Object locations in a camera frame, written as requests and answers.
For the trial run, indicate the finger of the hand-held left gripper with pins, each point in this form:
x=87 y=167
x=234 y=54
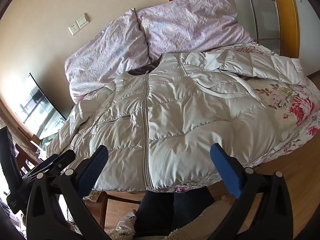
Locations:
x=56 y=161

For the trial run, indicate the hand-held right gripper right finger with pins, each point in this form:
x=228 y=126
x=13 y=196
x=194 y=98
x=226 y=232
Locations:
x=225 y=172

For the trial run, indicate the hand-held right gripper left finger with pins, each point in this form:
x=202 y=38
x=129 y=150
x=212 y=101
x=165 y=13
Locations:
x=96 y=170

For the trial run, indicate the white puffer jacket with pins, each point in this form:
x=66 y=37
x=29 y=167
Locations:
x=180 y=120

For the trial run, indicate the wooden television cabinet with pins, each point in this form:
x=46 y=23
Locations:
x=22 y=142

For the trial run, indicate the flat screen television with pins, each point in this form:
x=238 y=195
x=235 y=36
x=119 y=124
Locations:
x=37 y=105

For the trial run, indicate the white plastic bag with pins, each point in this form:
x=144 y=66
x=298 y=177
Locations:
x=127 y=223

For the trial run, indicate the person's dark trouser legs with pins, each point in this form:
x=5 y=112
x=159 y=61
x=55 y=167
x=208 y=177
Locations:
x=172 y=212

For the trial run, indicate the floral bed sheet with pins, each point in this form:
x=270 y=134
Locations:
x=300 y=110

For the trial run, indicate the lilac floral pillow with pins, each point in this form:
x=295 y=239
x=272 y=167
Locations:
x=190 y=22
x=107 y=55

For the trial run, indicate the frosted glass door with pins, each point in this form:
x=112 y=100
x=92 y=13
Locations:
x=260 y=12

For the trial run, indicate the wooden bed frame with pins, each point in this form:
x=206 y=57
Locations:
x=107 y=207

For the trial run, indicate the white wall socket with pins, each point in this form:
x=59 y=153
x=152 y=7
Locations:
x=74 y=29

